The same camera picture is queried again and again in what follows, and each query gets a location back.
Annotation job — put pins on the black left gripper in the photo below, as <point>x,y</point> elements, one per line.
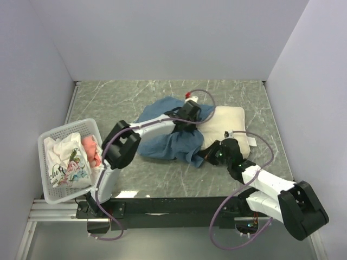
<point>190,128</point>

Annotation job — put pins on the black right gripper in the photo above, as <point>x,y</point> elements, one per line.
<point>209,153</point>

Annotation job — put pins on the cream bear print pillow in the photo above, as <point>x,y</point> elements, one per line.
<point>227,119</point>

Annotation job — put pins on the blue fabric pillowcase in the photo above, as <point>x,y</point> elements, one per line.
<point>183,146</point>

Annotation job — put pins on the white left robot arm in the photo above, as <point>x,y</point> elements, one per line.
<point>120,147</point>

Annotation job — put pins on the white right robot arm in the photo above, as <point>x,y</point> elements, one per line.
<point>260,182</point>

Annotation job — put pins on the white plastic laundry basket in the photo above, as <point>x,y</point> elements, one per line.
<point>57,195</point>

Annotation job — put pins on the pink cloth in basket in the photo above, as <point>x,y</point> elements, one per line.
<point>92,150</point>

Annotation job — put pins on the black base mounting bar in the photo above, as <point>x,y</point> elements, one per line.
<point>188,212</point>

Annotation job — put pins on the white printed cloth in basket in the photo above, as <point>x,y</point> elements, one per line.
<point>67,162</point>

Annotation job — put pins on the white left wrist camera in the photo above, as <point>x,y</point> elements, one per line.
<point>190,97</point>

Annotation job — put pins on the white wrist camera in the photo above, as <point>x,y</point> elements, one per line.
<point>229,135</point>
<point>190,97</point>

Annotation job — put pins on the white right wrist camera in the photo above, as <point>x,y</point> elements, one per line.
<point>229,135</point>

